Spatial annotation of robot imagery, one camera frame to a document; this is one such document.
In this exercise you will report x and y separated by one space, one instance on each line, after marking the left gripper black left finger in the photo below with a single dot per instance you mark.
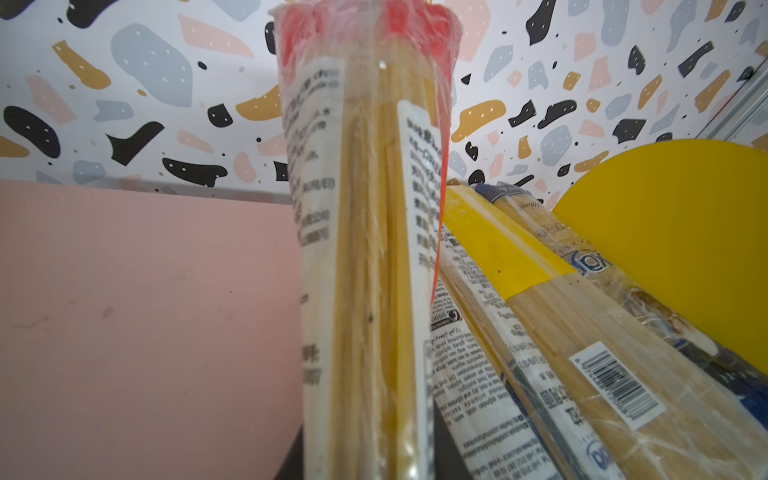
292 467

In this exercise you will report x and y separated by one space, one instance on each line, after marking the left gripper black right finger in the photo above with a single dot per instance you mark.
447 459

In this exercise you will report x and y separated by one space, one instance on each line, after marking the white label spaghetti bag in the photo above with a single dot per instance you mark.
508 413

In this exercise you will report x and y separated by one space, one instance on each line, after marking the yellow top spaghetti bag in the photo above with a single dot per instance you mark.
658 415

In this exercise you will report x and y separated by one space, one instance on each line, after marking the yellow navy spaghetti bag figure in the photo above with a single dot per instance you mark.
728 368

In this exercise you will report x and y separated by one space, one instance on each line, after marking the red ends clear spaghetti bag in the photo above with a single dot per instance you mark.
366 111

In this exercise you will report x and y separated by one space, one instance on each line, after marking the yellow shelf pink blue boards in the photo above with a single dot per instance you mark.
148 336

